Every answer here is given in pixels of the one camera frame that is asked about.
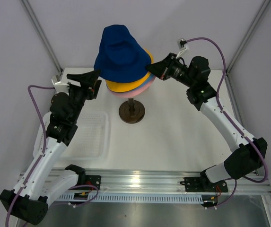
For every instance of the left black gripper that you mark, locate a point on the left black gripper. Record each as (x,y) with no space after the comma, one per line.
(90,79)

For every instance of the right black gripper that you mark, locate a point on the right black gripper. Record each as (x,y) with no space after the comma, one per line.
(162,69)

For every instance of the light blue bucket hat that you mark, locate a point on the light blue bucket hat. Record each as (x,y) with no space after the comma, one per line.
(149,79)

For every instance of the pink bucket hat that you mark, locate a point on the pink bucket hat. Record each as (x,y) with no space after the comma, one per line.
(131,93)

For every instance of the yellow hat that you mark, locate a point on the yellow hat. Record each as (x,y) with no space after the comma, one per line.
(125,70)

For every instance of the dark blue hat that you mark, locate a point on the dark blue hat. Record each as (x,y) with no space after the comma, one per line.
(113,36)

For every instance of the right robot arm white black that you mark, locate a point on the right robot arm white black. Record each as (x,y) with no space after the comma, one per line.
(248,152)

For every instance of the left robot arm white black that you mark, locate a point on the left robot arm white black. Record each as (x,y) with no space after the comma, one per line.
(29,200)

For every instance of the brown round wooden stand base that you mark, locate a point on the brown round wooden stand base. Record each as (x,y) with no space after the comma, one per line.
(132,114)

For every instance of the clear plastic bin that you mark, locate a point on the clear plastic bin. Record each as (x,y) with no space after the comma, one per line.
(91,139)

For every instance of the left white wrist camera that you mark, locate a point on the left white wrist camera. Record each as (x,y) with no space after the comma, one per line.
(58,85)

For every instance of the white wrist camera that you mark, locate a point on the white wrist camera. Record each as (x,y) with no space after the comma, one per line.
(183,47)
(58,85)

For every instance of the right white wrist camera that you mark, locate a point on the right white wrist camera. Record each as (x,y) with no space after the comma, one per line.
(183,47)

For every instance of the right side aluminium rail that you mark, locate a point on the right side aluminium rail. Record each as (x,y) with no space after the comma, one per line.
(232,97)

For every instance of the aluminium rail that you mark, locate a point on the aluminium rail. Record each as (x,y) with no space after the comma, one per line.
(232,97)
(156,182)

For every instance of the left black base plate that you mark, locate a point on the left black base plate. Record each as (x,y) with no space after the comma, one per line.
(94,180)

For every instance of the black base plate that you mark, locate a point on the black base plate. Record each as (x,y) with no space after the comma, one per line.
(202,184)
(94,180)

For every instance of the left aluminium frame post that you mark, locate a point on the left aluminium frame post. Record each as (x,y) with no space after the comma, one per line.
(41,34)

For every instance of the aluminium frame post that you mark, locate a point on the aluminium frame post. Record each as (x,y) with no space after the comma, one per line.
(41,34)
(260,14)

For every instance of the aluminium front rail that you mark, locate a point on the aluminium front rail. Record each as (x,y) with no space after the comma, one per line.
(156,182)

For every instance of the white slotted cable duct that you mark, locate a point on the white slotted cable duct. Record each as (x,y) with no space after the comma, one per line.
(140,198)

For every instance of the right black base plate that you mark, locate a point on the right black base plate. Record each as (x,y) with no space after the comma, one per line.
(202,184)

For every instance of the right aluminium frame post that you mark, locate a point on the right aluminium frame post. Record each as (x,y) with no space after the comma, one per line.
(260,14)

